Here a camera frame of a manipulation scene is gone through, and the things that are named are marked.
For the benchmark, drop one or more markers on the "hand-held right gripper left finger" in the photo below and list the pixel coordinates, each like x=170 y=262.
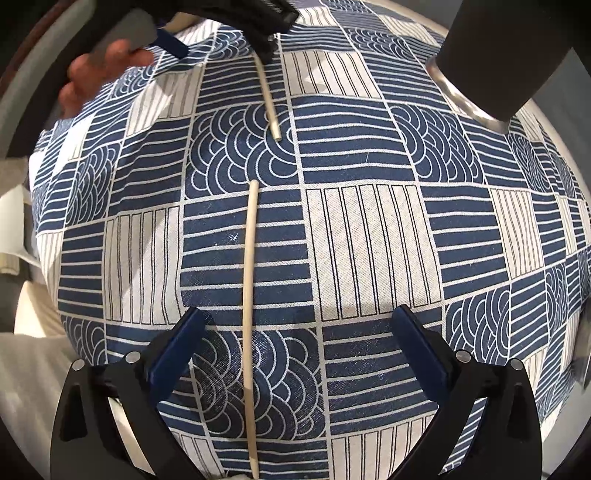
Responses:
x=180 y=350

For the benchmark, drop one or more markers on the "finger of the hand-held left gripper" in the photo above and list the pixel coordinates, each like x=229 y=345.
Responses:
x=173 y=45
x=267 y=45

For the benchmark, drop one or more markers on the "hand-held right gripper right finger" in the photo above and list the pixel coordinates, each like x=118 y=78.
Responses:
x=418 y=350

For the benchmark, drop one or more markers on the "wooden chopstick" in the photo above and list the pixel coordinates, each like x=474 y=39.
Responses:
x=269 y=101
x=249 y=323

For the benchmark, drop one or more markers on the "black metal-rimmed cup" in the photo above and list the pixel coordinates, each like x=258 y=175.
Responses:
x=498 y=55

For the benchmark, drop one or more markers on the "person's left hand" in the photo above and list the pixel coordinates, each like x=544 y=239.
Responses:
x=92 y=76

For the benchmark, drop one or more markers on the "blue white patterned tablecloth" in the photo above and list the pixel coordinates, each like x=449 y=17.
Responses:
x=369 y=230

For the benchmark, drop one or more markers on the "white cloth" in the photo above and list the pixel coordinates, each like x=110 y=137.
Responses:
x=27 y=360

